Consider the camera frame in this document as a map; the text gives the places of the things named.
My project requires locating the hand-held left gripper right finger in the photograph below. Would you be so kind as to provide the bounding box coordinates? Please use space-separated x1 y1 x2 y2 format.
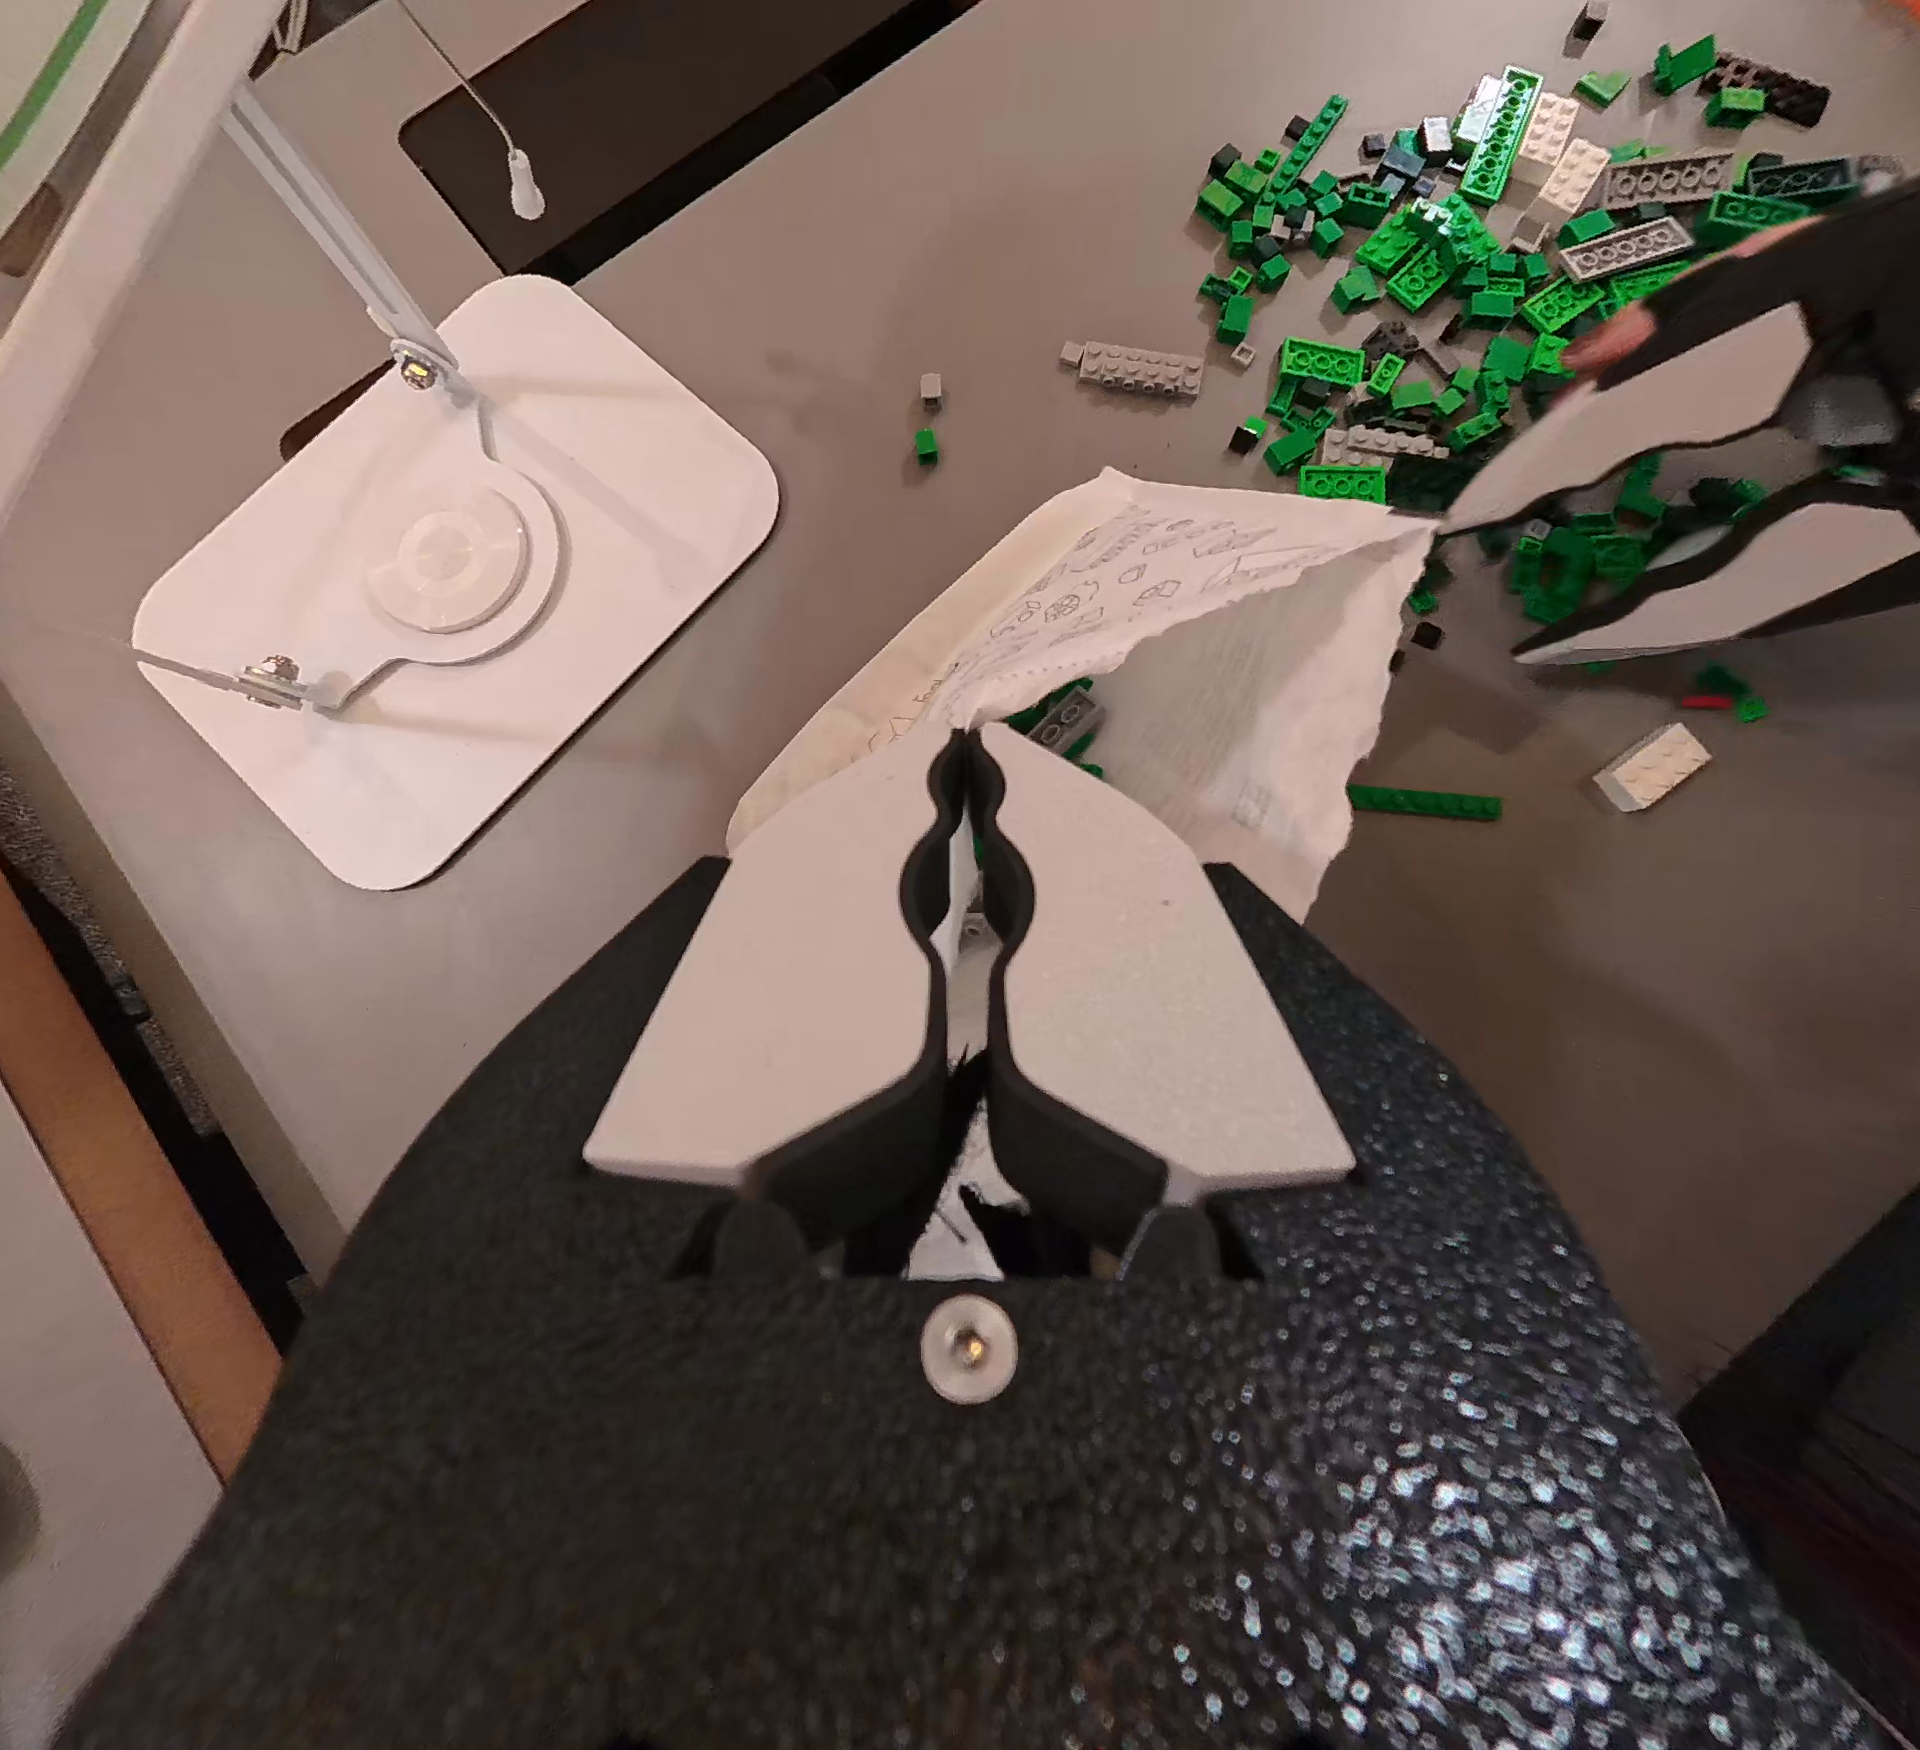
959 719 1357 1277

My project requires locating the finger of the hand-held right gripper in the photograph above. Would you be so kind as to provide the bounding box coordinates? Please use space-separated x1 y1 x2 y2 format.
1437 307 1814 539
1511 497 1920 668

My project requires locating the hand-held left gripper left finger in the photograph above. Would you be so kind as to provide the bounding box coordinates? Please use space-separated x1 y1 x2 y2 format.
580 727 983 1277

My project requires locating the pile of green toy bricks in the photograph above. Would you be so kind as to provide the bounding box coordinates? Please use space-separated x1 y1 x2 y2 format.
1192 31 1920 733

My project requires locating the white printed paper bag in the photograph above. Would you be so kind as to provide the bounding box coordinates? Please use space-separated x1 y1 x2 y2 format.
725 465 1443 926

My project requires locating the grey desk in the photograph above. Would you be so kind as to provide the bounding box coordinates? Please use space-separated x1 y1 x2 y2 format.
0 0 1920 1406

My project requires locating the black desk panel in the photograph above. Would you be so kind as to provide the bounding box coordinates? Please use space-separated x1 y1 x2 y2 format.
398 0 980 277

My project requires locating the white toy brick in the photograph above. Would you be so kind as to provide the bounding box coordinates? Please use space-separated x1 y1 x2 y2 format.
1594 722 1716 816

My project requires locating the long thin green plate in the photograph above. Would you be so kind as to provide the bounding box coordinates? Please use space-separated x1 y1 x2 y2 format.
1345 781 1506 824

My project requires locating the light grey toy plate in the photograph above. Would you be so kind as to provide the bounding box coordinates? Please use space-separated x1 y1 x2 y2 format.
1057 340 1207 402

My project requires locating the white book stand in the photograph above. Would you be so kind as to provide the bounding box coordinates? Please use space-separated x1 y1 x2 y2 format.
0 0 781 894

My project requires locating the wooden side table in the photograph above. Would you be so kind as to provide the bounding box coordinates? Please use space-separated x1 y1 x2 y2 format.
0 864 286 1750

